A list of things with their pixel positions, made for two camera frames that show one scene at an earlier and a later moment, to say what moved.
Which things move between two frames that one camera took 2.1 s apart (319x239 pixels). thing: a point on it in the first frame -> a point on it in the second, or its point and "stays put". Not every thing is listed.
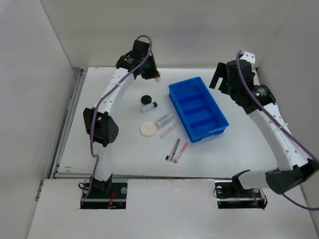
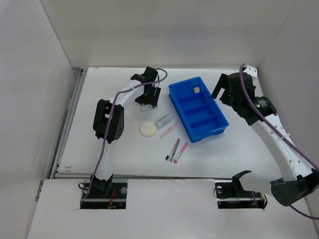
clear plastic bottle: x=164 y=120 stays put
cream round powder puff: x=148 y=128 stays put
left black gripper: x=153 y=73 -> x=151 y=100
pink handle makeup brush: x=180 y=153 stays put
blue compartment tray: x=199 y=111 stays put
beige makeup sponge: x=158 y=79 -> x=196 y=90
